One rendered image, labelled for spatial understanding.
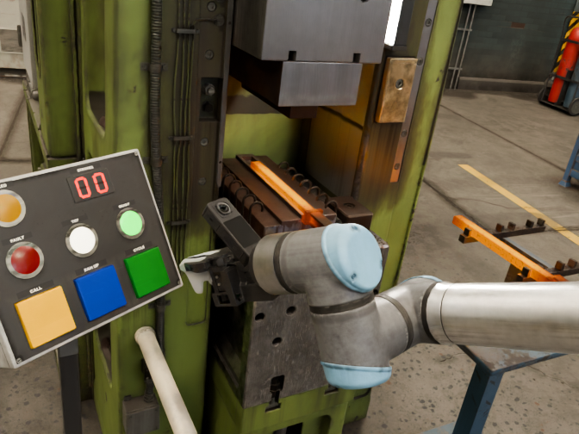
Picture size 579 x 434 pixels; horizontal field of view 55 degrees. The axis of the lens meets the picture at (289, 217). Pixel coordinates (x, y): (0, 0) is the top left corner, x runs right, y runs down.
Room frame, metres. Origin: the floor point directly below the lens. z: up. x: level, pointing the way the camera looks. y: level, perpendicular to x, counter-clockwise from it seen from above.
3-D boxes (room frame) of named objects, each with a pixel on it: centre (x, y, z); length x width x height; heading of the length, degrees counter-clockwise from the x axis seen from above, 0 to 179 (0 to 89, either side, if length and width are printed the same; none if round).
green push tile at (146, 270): (0.86, 0.25, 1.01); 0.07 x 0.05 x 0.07; 146
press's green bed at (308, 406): (1.42, 0.03, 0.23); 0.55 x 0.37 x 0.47; 31
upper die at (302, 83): (1.39, 0.08, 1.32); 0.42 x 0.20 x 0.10; 31
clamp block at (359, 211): (1.35, -0.15, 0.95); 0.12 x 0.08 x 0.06; 31
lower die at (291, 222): (1.39, 0.08, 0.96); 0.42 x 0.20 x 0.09; 31
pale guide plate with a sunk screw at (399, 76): (1.48, -0.24, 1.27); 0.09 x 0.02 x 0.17; 121
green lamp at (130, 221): (0.89, 0.29, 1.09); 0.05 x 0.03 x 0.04; 121
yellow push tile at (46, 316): (0.70, 0.36, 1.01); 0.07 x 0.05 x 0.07; 146
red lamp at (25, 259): (0.72, 0.40, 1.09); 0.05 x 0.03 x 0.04; 121
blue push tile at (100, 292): (0.78, 0.31, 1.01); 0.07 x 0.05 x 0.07; 146
